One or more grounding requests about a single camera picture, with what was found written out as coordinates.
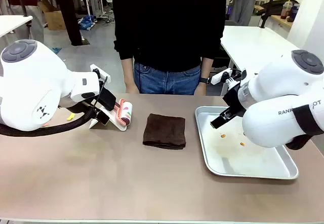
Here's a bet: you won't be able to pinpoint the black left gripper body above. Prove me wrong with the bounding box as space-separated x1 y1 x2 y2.
99 89 117 111

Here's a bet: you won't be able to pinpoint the bystander in grey pants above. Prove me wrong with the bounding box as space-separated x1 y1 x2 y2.
7 0 46 44

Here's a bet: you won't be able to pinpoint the cardboard box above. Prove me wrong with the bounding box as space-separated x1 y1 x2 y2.
37 0 67 31

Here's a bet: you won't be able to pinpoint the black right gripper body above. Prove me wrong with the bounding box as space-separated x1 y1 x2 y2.
222 83 248 117

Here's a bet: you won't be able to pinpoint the person's black sweater torso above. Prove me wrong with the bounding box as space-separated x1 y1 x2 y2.
112 0 227 72

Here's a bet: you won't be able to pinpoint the black braided cable sleeve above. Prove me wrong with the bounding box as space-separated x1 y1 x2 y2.
0 101 102 137

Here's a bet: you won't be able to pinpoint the wooden counter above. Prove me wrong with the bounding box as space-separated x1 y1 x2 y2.
253 5 294 40

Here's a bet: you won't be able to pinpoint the dark brown towel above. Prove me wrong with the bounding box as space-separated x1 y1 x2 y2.
142 113 187 151

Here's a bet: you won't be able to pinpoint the blue jeans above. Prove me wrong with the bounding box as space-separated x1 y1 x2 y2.
133 61 202 95

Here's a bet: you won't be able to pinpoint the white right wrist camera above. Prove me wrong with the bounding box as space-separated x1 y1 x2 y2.
210 67 248 88

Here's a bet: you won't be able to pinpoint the black strap on right arm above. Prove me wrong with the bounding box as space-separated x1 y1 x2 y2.
285 104 324 151

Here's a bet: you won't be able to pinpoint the bystander in grey trousers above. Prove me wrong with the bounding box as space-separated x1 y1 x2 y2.
229 0 279 27

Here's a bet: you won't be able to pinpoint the person's left hand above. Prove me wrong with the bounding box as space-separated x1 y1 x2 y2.
194 82 207 96

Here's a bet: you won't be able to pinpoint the silver metal tray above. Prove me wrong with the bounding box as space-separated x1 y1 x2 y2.
194 105 299 180

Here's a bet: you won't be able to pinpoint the black tripod pole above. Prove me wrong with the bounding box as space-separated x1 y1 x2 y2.
260 0 278 29

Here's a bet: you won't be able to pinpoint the person's right hand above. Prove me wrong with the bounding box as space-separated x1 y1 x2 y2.
125 81 140 95

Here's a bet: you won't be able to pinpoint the blue plastic bag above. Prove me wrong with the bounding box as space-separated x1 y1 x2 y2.
77 15 96 31

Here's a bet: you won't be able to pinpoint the black bag on counter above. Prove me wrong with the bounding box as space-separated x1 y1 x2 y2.
255 0 299 17

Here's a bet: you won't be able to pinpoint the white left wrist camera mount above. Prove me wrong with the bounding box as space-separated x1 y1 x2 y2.
90 63 111 85

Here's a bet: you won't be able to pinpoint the small white table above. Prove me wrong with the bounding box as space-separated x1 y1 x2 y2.
0 15 34 42

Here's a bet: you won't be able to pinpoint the blue drink cup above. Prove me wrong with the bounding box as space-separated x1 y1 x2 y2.
289 3 301 22

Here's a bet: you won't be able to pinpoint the person's left forearm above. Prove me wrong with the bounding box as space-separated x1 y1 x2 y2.
200 56 215 79

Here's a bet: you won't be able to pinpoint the person's right forearm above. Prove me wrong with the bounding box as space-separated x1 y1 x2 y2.
120 56 135 84

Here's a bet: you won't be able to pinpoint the large white table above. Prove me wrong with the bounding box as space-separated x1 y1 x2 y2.
219 25 301 97

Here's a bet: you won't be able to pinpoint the bystander in dark trousers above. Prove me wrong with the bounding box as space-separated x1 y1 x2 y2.
45 0 85 47

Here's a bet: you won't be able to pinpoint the red drink plastic cup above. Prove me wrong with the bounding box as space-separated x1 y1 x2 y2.
280 0 292 20

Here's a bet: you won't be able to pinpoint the pink lint roller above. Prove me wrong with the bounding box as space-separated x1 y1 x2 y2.
113 98 134 128

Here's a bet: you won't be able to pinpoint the white folded stand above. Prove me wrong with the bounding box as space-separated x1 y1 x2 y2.
88 106 129 132

